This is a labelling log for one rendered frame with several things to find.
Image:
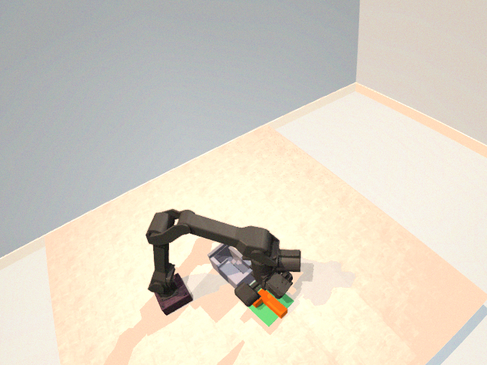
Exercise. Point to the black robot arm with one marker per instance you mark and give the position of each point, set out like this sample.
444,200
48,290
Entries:
256,244

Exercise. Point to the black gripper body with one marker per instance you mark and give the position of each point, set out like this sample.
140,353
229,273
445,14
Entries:
248,294

